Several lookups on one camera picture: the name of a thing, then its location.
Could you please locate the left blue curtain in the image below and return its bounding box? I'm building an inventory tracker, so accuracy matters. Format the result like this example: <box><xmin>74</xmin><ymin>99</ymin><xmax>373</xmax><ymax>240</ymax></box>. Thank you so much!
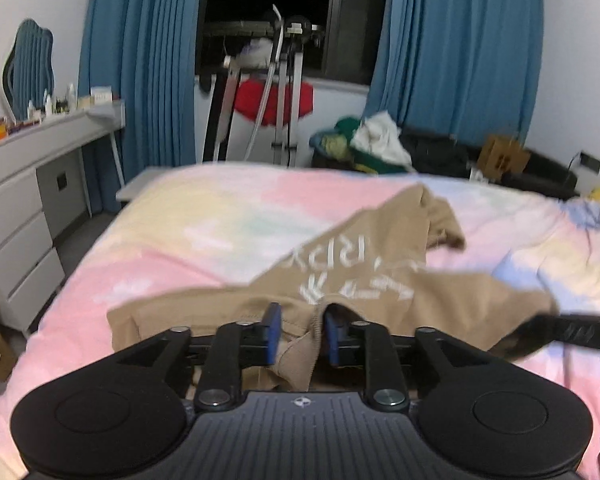
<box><xmin>78</xmin><ymin>0</ymin><xmax>199</xmax><ymax>212</ymax></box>

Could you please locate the wavy blue mirror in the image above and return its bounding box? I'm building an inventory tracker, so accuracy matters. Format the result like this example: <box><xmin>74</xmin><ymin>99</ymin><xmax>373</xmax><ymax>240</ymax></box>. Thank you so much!
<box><xmin>3</xmin><ymin>18</ymin><xmax>55</xmax><ymax>122</ymax></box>

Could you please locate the white stool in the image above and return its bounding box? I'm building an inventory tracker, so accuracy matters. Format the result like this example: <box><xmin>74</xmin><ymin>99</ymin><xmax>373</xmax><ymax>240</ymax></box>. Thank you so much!
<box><xmin>116</xmin><ymin>167</ymin><xmax>171</xmax><ymax>204</ymax></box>

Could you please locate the right blue curtain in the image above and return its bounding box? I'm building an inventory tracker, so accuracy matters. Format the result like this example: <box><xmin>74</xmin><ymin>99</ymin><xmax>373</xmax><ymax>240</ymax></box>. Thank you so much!
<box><xmin>364</xmin><ymin>0</ymin><xmax>544</xmax><ymax>146</ymax></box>

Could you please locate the white dresser desk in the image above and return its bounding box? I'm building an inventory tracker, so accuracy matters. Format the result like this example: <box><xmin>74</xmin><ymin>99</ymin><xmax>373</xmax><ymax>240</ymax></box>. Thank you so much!
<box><xmin>0</xmin><ymin>100</ymin><xmax>125</xmax><ymax>334</ymax></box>

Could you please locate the black wall socket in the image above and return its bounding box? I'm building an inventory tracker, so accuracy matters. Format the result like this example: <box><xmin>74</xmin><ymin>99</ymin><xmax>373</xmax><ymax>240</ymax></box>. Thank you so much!
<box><xmin>579</xmin><ymin>152</ymin><xmax>600</xmax><ymax>174</ymax></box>

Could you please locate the silver tripod stand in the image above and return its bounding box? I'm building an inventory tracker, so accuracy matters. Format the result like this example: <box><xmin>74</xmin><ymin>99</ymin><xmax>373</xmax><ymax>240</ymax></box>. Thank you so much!
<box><xmin>221</xmin><ymin>6</ymin><xmax>322</xmax><ymax>167</ymax></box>

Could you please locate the tan t-shirt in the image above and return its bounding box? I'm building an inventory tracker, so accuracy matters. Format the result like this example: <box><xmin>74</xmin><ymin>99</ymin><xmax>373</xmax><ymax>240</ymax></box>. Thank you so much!
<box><xmin>108</xmin><ymin>184</ymin><xmax>557</xmax><ymax>391</ymax></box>

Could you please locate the pile of clothes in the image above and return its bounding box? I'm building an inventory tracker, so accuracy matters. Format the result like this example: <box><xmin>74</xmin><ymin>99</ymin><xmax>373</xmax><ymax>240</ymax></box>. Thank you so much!
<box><xmin>307</xmin><ymin>110</ymin><xmax>481</xmax><ymax>177</ymax></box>

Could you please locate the pastel tie-dye bed sheet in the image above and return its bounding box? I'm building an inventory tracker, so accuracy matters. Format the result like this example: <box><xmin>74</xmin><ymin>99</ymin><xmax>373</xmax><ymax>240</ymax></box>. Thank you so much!
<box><xmin>0</xmin><ymin>164</ymin><xmax>600</xmax><ymax>479</ymax></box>

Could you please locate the red garment on rack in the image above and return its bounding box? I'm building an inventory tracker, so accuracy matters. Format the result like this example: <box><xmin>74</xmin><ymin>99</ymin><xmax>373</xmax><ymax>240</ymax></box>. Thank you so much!
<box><xmin>235</xmin><ymin>78</ymin><xmax>314</xmax><ymax>126</ymax></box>

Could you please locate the blue curtain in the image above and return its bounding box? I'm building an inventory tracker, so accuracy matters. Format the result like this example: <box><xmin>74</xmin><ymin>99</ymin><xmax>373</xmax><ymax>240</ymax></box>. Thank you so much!
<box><xmin>78</xmin><ymin>0</ymin><xmax>199</xmax><ymax>212</ymax></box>
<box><xmin>364</xmin><ymin>0</ymin><xmax>544</xmax><ymax>146</ymax></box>

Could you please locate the brown paper bag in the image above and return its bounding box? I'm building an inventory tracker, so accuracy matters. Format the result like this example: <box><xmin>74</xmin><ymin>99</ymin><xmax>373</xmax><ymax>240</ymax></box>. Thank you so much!
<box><xmin>477</xmin><ymin>134</ymin><xmax>531</xmax><ymax>181</ymax></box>

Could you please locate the black armchair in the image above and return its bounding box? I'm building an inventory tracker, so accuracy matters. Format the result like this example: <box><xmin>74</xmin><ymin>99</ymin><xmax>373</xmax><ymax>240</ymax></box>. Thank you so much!
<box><xmin>459</xmin><ymin>144</ymin><xmax>580</xmax><ymax>201</ymax></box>

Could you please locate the dark window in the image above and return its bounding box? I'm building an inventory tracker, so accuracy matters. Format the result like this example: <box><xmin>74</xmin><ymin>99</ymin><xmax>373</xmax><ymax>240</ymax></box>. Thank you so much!
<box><xmin>196</xmin><ymin>0</ymin><xmax>386</xmax><ymax>86</ymax></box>

